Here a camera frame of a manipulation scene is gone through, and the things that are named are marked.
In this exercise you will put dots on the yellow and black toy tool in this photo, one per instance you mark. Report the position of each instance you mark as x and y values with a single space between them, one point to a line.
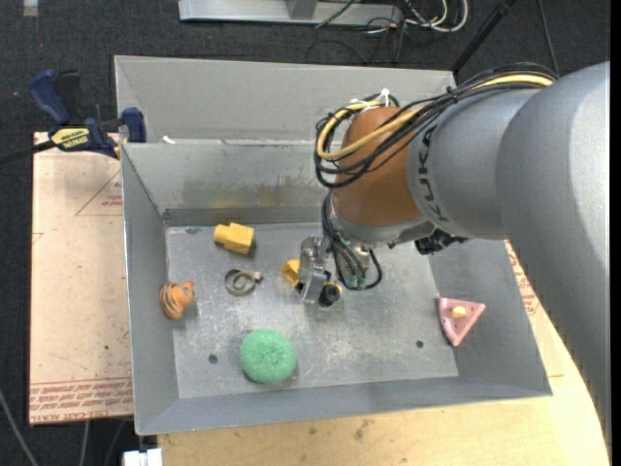
291 272

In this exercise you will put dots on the brown cardboard board, red print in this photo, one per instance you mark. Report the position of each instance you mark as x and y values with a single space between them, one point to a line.
77 284

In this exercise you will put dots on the pink triangular wedge toy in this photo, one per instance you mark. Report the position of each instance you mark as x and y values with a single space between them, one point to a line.
456 325

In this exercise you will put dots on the green scrubber ball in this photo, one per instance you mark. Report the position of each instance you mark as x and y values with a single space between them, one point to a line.
268 356

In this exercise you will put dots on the orange striped toy tiger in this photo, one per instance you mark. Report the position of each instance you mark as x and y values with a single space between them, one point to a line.
174 301

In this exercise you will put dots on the grey metal bin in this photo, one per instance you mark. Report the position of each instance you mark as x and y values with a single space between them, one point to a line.
339 357

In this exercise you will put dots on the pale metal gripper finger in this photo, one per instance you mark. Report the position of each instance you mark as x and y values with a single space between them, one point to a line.
314 287
310 255

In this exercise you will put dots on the yellow block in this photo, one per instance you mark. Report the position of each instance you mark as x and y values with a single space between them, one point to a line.
235 238

